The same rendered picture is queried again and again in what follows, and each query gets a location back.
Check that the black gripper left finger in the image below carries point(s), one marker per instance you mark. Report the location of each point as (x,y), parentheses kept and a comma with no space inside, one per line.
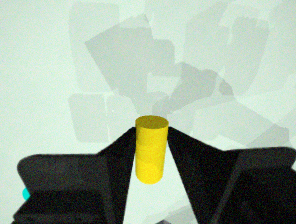
(107,171)

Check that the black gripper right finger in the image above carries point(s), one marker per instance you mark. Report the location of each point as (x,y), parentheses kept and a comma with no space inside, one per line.
(208,174)

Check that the cyan circle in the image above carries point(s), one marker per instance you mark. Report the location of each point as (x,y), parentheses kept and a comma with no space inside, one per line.
(25,194)

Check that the yellow tall cylinder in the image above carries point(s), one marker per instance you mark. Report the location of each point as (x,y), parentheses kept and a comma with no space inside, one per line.
(151,140)

